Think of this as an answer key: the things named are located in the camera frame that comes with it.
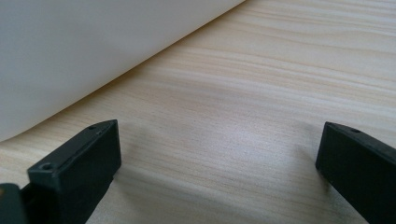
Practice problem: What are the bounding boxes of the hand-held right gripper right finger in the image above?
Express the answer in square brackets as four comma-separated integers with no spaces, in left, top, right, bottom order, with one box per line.
[315,121,396,224]

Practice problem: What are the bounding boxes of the white mat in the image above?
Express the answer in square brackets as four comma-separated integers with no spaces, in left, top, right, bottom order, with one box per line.
[0,0,247,143]

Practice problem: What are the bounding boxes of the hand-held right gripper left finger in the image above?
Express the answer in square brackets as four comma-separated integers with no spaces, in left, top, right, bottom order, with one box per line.
[20,119,122,224]

